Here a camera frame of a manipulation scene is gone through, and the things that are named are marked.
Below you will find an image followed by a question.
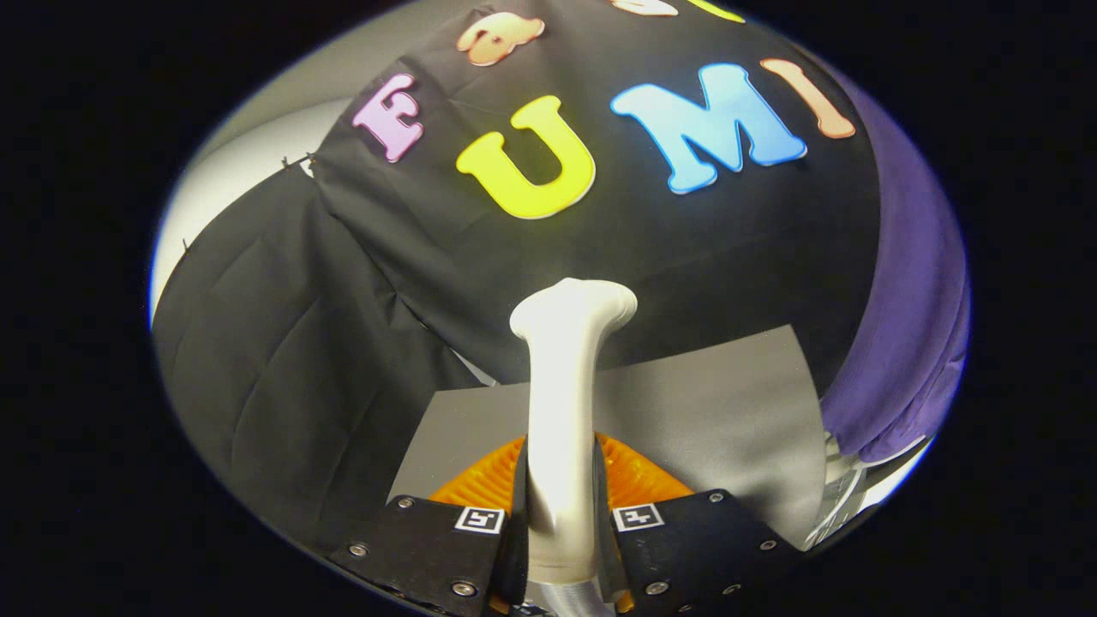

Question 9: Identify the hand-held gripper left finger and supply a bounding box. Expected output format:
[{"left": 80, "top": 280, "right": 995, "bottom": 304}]
[{"left": 326, "top": 435, "right": 531, "bottom": 617}]

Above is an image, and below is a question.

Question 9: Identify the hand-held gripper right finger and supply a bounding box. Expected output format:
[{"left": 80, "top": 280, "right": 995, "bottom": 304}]
[{"left": 593, "top": 433, "right": 802, "bottom": 617}]

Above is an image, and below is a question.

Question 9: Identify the black backdrop cloth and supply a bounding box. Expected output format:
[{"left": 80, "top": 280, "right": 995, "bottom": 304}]
[{"left": 153, "top": 0, "right": 884, "bottom": 549}]

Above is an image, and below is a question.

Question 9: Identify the grey cabinet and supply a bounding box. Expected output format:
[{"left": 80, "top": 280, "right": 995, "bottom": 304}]
[{"left": 387, "top": 326, "right": 828, "bottom": 549}]

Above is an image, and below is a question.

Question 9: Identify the purple jacket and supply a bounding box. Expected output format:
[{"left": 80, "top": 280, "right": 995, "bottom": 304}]
[{"left": 818, "top": 69, "right": 972, "bottom": 464}]

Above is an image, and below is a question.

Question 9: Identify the white garment steamer head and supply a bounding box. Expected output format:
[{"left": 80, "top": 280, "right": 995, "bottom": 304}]
[{"left": 510, "top": 277, "right": 639, "bottom": 588}]

